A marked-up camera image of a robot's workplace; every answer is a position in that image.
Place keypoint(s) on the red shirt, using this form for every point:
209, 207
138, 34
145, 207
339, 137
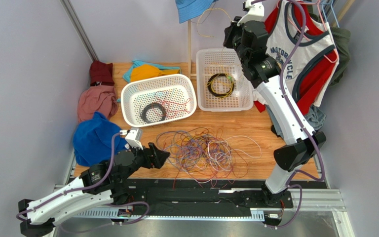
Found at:
311, 88

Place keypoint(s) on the pink cloth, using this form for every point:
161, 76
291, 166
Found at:
101, 98

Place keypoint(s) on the pink clothes hanger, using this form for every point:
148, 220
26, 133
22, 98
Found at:
294, 22

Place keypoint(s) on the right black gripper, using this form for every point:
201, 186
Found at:
230, 36

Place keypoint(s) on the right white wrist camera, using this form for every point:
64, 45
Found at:
254, 11

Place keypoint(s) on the grey denim garment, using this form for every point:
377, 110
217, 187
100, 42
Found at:
315, 117

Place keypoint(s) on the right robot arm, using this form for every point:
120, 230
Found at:
302, 141

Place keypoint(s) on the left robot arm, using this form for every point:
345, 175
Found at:
102, 184

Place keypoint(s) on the aluminium slotted rail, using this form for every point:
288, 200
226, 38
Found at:
116, 214

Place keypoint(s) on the blue cloth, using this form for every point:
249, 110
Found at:
92, 140

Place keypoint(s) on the black garment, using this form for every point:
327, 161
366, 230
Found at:
274, 131

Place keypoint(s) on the rectangular white plastic basket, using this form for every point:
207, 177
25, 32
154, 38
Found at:
221, 85

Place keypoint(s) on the rounded white plastic basket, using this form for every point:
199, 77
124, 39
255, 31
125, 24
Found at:
158, 100

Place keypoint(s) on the dark green garment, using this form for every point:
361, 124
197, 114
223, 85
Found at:
341, 38

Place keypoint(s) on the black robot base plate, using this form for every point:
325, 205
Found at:
187, 197

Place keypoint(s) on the wooden rack pole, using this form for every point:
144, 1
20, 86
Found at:
338, 9

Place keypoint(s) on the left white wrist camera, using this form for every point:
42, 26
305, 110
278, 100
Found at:
133, 138

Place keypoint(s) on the orange cloth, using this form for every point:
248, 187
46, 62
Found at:
148, 71

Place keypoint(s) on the teal cloth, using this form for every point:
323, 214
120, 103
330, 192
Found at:
137, 63

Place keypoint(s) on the white motorcycle tank top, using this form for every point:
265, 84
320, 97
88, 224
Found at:
307, 56

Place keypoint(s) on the metal corner rail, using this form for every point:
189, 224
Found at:
74, 18

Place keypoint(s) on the light blue bucket hat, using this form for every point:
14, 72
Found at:
189, 9

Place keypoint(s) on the maroon cloth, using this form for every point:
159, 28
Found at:
101, 73

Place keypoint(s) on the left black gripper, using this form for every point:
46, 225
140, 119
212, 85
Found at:
157, 160

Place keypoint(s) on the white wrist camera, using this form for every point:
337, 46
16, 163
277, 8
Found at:
133, 138
254, 11

